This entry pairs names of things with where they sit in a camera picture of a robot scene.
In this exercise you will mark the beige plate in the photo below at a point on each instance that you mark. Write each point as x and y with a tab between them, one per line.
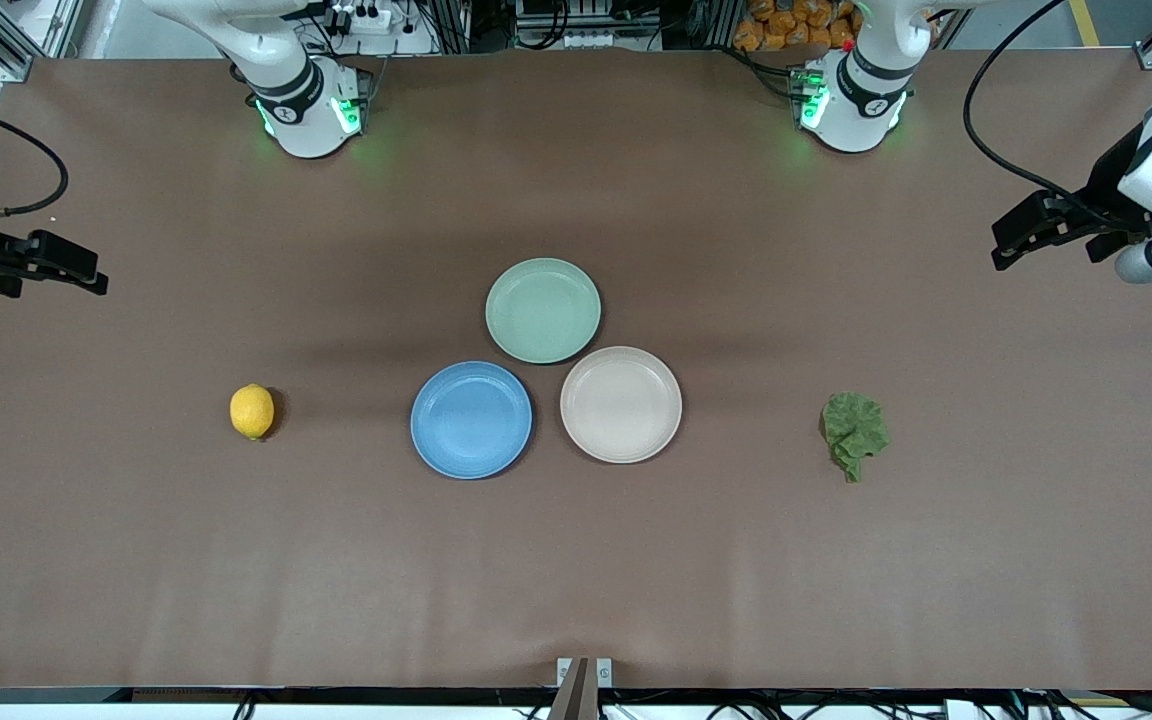
621	405

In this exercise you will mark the metal table edge bracket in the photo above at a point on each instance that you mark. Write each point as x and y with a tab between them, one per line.
584	685

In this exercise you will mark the blue plate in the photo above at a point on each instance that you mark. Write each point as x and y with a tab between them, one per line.
471	420

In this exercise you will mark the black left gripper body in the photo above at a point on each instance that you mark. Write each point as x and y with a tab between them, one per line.
1108	192

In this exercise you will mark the green lettuce leaf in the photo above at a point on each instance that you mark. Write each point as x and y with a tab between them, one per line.
856	430

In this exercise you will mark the pale green plate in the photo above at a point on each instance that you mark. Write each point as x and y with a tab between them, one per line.
542	310

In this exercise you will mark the white power strip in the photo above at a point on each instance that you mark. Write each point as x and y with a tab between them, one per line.
361	18

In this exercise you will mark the bag of orange fruit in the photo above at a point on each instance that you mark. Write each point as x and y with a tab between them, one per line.
786	25

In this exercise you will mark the yellow lemon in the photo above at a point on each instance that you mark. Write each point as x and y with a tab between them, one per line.
252	411

